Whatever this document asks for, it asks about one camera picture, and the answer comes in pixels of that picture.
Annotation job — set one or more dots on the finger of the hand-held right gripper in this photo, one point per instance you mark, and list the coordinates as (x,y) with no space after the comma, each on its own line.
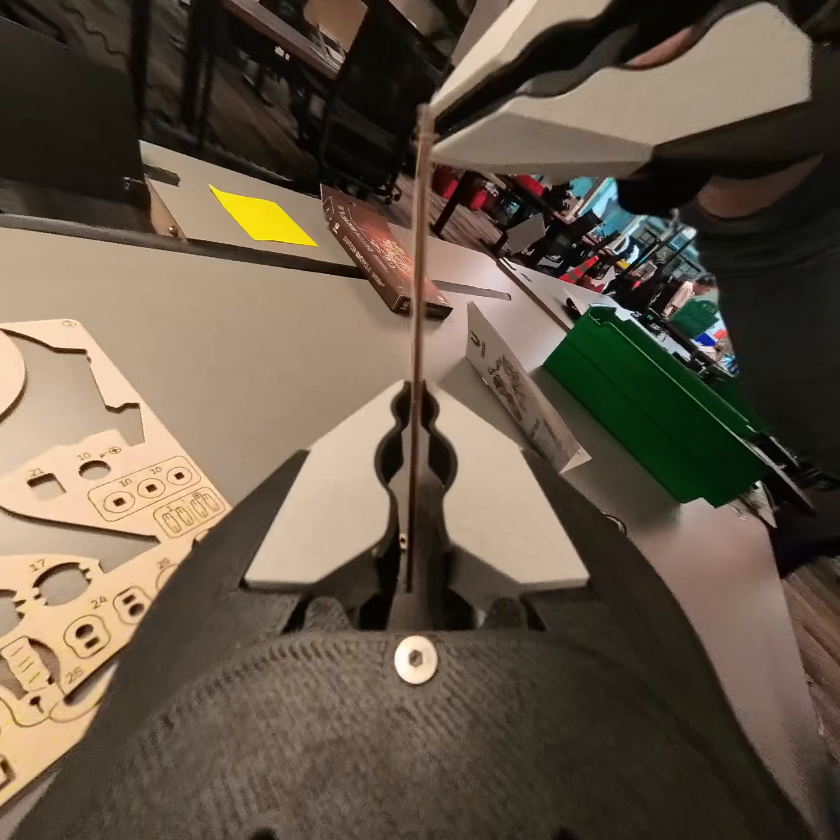
(623,111)
(525,26)

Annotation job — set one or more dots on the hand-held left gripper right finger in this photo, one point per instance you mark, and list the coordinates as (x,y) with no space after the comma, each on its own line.
(512,518)

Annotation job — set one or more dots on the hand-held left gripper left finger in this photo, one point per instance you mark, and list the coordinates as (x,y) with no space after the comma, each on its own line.
(315,518)

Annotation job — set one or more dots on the wooden parts sheet with slots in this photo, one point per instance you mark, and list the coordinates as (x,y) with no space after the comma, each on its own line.
(418,328)

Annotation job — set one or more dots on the wooden parts sheet curved cutout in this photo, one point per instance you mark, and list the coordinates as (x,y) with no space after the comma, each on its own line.
(79,499)

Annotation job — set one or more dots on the person's right forearm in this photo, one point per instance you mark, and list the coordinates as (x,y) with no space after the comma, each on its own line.
(781,315)

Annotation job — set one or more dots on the person's right hand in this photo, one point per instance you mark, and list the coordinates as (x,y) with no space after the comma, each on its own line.
(754,190)

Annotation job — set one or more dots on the orange traffic cone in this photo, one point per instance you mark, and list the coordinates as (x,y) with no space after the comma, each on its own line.
(589,270)

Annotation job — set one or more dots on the green storage bin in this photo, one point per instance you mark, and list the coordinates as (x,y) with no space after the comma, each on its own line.
(695,318)
(656,420)

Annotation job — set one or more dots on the assembly instruction booklet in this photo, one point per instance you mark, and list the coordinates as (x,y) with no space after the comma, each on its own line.
(512,380)

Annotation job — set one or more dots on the black mesh office chair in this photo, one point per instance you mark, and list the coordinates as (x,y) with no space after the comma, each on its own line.
(380,98)

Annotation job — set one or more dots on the red storage bin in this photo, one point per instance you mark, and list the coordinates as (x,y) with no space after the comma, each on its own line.
(447,182)

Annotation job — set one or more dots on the dark red product box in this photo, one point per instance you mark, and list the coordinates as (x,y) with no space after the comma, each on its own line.
(374,249)

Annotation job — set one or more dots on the yellow sticky note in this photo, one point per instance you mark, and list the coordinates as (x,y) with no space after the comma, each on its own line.
(262,216)

